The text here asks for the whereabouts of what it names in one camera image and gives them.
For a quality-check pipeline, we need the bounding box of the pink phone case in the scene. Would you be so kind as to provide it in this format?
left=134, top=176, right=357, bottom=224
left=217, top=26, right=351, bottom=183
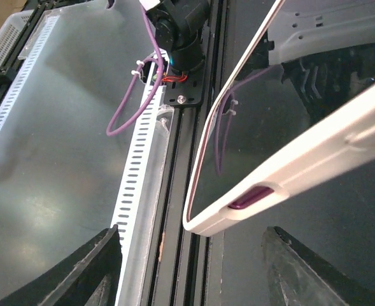
left=182, top=1, right=375, bottom=237

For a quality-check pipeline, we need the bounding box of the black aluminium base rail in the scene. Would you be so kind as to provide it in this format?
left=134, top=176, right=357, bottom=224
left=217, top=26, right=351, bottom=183
left=138, top=1, right=229, bottom=305

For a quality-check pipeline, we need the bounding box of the grey plastic storage bin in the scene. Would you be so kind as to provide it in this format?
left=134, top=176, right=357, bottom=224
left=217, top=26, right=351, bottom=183
left=0, top=10, right=34, bottom=66

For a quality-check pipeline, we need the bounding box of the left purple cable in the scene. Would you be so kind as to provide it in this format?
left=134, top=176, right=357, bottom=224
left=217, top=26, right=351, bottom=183
left=106, top=0, right=166, bottom=138

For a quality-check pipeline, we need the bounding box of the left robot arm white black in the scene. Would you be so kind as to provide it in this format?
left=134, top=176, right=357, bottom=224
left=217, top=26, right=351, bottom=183
left=139, top=0, right=210, bottom=73

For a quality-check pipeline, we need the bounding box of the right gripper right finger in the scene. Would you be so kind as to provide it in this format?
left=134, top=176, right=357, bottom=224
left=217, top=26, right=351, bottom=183
left=262, top=226, right=375, bottom=305

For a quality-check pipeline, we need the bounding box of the white slotted cable duct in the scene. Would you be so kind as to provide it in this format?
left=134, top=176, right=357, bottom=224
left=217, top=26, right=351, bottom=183
left=0, top=9, right=160, bottom=300

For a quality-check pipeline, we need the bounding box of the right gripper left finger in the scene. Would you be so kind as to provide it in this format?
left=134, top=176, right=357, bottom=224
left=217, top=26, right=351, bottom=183
left=0, top=225, right=122, bottom=305

